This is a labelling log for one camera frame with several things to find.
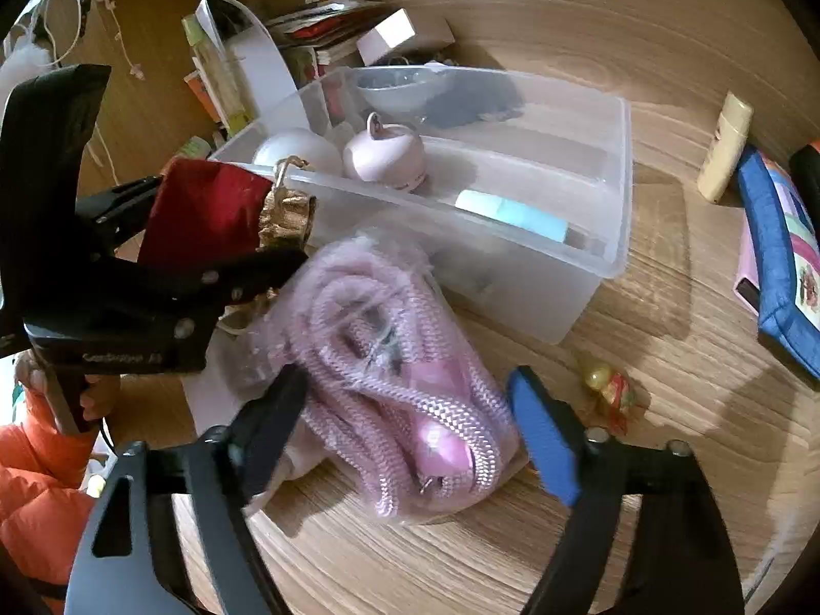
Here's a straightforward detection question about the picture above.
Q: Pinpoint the pink flat case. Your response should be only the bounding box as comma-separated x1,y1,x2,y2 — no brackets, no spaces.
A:
734,223,765,316

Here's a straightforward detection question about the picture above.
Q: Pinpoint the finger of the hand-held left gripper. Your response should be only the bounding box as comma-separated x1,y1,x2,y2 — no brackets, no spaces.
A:
75,174,169,251
96,247,310,340

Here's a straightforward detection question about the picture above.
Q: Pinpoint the wrapped yellow red candy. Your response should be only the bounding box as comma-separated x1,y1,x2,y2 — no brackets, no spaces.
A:
578,360,640,438

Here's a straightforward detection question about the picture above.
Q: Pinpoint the wooden desktop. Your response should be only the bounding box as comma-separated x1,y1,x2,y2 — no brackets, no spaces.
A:
73,0,820,615

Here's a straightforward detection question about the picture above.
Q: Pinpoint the stack of books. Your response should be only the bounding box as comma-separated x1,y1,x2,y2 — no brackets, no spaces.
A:
265,0,386,69

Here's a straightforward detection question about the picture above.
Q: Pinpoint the red velvet pouch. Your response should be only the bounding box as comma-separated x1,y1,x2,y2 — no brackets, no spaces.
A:
137,157,319,268

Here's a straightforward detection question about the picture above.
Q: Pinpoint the light blue small box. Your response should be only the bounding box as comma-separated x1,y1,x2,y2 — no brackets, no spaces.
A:
455,189,571,246

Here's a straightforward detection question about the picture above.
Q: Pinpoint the white fluffy toy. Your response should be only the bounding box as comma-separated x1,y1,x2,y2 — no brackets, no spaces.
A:
0,31,53,100

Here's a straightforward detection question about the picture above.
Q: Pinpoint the white paper bag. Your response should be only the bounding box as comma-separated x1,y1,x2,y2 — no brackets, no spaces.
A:
195,0,303,137

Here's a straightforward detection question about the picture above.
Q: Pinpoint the black object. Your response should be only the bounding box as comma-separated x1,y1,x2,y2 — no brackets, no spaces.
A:
789,139,820,207

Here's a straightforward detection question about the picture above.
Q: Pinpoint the green and yellow carton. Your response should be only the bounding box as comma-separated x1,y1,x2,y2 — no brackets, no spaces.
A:
181,13,257,143

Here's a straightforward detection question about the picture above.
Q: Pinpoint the clear plastic storage box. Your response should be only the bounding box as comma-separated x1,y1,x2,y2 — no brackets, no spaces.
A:
208,64,635,345

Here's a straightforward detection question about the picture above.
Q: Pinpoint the blue printed pouch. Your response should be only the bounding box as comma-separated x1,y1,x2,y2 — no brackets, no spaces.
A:
735,144,820,386

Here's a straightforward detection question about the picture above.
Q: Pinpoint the person's left hand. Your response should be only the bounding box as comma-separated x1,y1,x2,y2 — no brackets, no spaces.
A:
13,352,122,440

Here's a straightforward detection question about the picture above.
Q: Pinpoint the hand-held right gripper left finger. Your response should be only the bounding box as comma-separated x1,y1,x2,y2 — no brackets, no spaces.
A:
64,364,310,615

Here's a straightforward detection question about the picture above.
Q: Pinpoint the pink rope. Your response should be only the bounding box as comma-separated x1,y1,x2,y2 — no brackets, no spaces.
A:
237,234,523,523

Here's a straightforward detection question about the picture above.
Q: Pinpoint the white cord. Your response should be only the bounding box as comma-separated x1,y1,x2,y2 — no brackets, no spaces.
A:
13,0,143,81

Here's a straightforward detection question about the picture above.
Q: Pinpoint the cream lotion bottle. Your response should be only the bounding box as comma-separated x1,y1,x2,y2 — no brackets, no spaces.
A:
696,91,754,204

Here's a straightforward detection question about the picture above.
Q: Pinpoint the white cardboard box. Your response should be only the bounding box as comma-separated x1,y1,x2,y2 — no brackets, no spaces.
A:
355,8,456,69

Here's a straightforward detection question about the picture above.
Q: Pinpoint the pale blue bowl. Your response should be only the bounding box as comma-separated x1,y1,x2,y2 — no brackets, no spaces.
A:
355,65,453,114

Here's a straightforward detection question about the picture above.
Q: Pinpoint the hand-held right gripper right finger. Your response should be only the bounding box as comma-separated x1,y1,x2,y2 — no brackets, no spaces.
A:
506,365,747,615

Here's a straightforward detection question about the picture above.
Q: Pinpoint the white round lamp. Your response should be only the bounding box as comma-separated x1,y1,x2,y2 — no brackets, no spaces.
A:
253,128,345,178

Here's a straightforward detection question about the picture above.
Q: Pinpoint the pink round gadget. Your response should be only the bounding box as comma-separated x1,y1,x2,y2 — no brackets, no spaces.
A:
342,112,427,196

